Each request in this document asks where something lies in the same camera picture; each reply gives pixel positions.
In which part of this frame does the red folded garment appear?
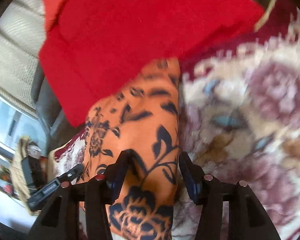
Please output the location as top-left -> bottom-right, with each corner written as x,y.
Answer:
39,0 -> 264,127

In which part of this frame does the orange floral blouse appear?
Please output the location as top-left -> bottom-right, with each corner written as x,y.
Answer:
79,58 -> 180,239

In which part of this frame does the dotted beige curtain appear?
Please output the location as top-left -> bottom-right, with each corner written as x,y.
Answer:
0,0 -> 46,115

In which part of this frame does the floral plush blanket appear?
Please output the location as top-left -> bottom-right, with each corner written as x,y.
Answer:
48,0 -> 300,240

